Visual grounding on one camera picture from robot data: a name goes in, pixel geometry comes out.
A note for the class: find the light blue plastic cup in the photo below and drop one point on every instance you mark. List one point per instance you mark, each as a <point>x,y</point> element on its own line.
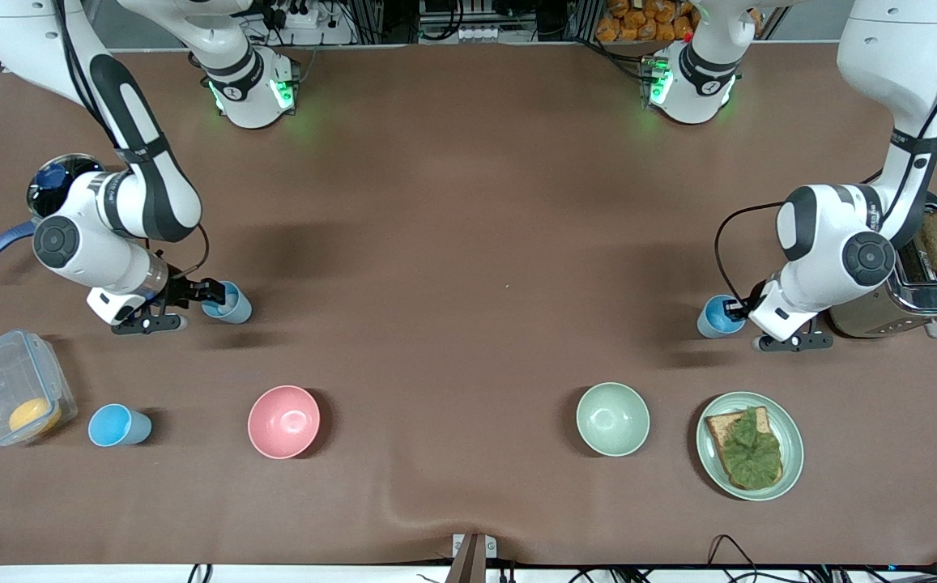
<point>116,426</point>
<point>711,320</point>
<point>235,309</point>

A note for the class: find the green lettuce leaf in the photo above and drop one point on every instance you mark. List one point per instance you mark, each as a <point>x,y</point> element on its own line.
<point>751,449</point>

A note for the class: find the pale green plate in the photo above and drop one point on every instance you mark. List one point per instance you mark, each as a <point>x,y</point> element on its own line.
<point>792,437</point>

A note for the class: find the cream and chrome toaster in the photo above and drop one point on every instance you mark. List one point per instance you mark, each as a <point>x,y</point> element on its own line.
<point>934,295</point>

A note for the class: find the glass lid blue knob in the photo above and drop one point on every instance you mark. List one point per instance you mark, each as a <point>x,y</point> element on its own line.
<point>53,178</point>

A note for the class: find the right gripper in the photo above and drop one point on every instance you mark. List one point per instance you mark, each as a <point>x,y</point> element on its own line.
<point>179,292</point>

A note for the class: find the orange snack packets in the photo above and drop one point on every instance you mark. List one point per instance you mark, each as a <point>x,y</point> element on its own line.
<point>646,20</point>

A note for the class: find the grey metal table clamp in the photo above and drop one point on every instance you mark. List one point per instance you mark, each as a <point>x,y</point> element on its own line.
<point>472,559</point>

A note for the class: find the toasted bread slice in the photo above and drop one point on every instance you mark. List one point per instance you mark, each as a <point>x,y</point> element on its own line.
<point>715,427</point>

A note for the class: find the brown table mat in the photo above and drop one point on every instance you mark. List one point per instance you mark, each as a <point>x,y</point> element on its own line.
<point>468,202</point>

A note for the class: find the orange round food piece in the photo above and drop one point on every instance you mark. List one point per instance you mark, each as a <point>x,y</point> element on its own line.
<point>34,416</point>

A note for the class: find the white power strip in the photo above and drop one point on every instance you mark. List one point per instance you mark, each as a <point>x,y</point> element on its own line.
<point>300,14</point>

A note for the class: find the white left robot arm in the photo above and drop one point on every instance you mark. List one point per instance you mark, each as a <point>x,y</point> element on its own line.
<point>820,235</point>

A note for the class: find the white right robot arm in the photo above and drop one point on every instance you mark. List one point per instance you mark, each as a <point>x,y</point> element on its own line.
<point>104,259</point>

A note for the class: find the pink bowl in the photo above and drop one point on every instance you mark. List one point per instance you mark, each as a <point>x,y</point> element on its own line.
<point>283,421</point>

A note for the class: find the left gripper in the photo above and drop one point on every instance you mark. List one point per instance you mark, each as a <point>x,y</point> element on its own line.
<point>754,308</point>

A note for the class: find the pale green bowl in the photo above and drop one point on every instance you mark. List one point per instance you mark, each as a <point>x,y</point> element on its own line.
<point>612,419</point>

